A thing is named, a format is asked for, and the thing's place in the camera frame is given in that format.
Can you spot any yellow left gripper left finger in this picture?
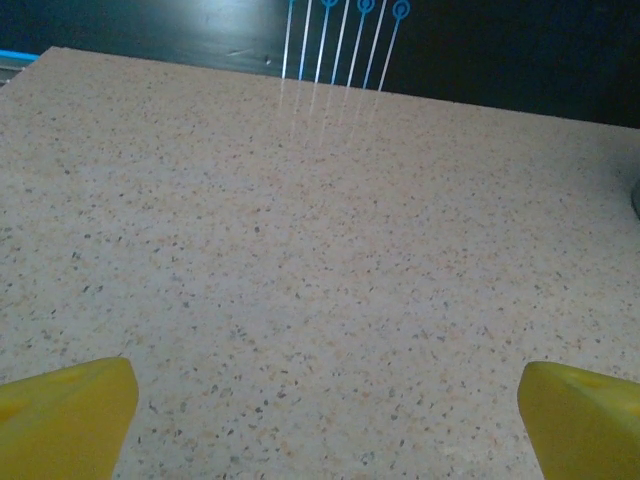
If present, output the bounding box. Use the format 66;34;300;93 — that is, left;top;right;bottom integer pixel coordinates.
0;356;140;480

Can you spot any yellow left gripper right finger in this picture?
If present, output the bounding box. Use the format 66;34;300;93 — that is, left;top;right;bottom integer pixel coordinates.
516;360;640;480

